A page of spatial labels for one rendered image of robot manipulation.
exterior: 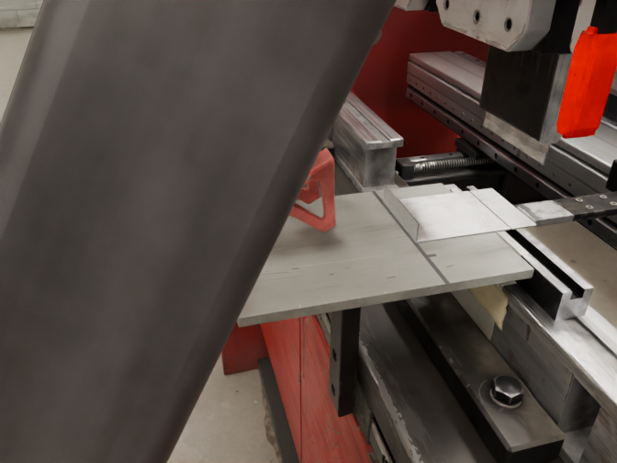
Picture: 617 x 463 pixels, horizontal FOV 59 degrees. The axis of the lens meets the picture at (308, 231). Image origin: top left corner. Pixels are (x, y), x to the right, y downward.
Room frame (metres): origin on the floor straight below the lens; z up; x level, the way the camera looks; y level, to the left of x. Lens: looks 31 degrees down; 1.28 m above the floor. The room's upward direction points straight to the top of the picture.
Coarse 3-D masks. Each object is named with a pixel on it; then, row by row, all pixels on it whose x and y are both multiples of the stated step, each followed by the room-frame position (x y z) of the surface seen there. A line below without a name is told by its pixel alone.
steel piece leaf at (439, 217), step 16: (384, 192) 0.52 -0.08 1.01; (464, 192) 0.54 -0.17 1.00; (400, 208) 0.48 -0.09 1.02; (416, 208) 0.51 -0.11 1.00; (432, 208) 0.51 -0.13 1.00; (448, 208) 0.51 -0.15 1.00; (464, 208) 0.51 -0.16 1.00; (480, 208) 0.51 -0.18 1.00; (400, 224) 0.47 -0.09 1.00; (416, 224) 0.44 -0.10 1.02; (432, 224) 0.47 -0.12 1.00; (448, 224) 0.47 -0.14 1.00; (464, 224) 0.47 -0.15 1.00; (480, 224) 0.47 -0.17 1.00; (496, 224) 0.47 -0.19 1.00; (416, 240) 0.44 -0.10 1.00; (432, 240) 0.44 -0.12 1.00
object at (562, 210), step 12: (612, 168) 0.58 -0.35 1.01; (612, 180) 0.58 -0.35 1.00; (612, 192) 0.54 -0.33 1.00; (528, 204) 0.51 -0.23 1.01; (540, 204) 0.51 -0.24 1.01; (552, 204) 0.51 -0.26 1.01; (564, 204) 0.51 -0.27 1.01; (576, 204) 0.51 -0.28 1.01; (588, 204) 0.51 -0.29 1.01; (600, 204) 0.51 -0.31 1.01; (612, 204) 0.51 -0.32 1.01; (528, 216) 0.49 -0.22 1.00; (540, 216) 0.48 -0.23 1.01; (552, 216) 0.48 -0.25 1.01; (564, 216) 0.48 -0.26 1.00; (576, 216) 0.49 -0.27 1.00; (588, 216) 0.49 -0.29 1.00; (600, 216) 0.50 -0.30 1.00
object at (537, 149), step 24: (504, 72) 0.50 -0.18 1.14; (528, 72) 0.47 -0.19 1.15; (552, 72) 0.44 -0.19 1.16; (480, 96) 0.54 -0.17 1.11; (504, 96) 0.50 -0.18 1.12; (528, 96) 0.46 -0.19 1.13; (552, 96) 0.44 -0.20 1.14; (504, 120) 0.49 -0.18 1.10; (528, 120) 0.46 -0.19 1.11; (552, 120) 0.44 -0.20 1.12; (528, 144) 0.46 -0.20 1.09
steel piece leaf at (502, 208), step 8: (472, 192) 0.54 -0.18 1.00; (480, 192) 0.54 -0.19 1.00; (488, 192) 0.54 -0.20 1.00; (496, 192) 0.54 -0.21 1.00; (480, 200) 0.52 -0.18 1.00; (488, 200) 0.52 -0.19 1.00; (496, 200) 0.52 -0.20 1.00; (504, 200) 0.52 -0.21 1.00; (488, 208) 0.51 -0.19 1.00; (496, 208) 0.51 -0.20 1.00; (504, 208) 0.51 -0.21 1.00; (512, 208) 0.51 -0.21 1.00; (504, 216) 0.49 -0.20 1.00; (512, 216) 0.49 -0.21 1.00; (520, 216) 0.49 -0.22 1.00; (512, 224) 0.47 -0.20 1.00; (520, 224) 0.47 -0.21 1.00; (528, 224) 0.47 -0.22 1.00
